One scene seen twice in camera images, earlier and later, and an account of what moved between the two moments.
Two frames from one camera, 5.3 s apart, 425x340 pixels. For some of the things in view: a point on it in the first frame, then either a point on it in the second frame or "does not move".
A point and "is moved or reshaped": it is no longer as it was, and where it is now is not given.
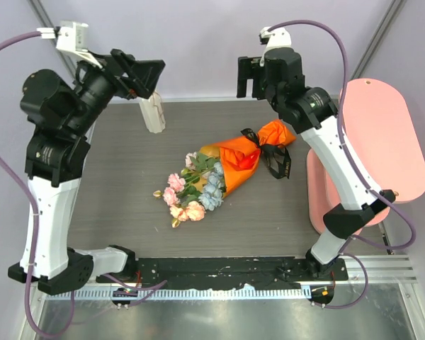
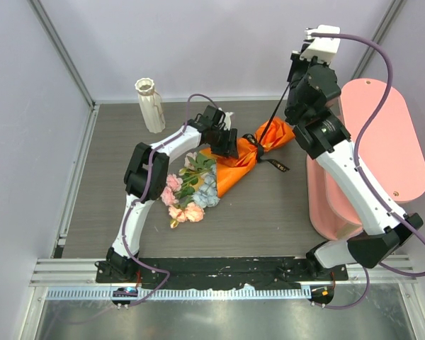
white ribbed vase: x=153 y=112 does not move
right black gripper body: x=270 y=90 to x=300 y=68
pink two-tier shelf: x=383 y=133 does not move
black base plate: x=224 y=273 does not move
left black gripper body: x=130 y=86 to x=222 y=142
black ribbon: x=267 y=150 is moved or reshaped
